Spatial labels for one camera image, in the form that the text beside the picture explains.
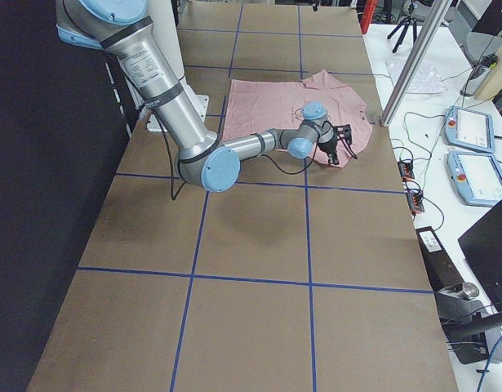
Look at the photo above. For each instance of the grey usb hub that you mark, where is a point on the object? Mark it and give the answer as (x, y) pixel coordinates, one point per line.
(406, 170)
(415, 203)

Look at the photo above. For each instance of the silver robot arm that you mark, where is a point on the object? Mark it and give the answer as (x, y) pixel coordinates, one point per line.
(125, 29)

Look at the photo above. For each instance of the black camera tripod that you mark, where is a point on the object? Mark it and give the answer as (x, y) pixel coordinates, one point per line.
(408, 22)

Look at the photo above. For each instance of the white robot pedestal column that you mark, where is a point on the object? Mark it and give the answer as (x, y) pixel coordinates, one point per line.
(166, 37)

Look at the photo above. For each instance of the far blue teach pendant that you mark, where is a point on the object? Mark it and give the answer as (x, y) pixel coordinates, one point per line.
(469, 129)

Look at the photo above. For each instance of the black monitor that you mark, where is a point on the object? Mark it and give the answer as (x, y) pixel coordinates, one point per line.
(482, 248)

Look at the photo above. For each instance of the near blue teach pendant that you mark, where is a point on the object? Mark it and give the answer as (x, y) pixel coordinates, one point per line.
(477, 177)

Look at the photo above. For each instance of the aluminium frame post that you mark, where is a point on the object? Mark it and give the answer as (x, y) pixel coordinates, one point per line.
(424, 39)

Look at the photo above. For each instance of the red cylinder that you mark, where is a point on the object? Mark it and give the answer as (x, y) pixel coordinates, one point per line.
(367, 15)

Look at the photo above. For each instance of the near grey USB hub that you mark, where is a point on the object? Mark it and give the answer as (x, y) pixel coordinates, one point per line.
(415, 203)

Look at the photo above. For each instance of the pink Snoopy t-shirt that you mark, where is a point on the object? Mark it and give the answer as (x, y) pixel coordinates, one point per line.
(254, 107)

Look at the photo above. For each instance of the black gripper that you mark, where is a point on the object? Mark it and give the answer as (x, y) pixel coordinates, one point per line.
(328, 144)

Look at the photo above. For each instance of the clear plastic bag with paper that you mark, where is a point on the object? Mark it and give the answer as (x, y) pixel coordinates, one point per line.
(426, 79)

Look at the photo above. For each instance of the blue teach pendant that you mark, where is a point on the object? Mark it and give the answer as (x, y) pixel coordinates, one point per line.
(469, 129)
(477, 177)

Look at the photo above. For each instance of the black box with label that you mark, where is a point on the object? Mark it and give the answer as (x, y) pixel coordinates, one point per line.
(443, 275)

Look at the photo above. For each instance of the far grey USB hub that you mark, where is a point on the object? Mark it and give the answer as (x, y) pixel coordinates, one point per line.
(406, 170)

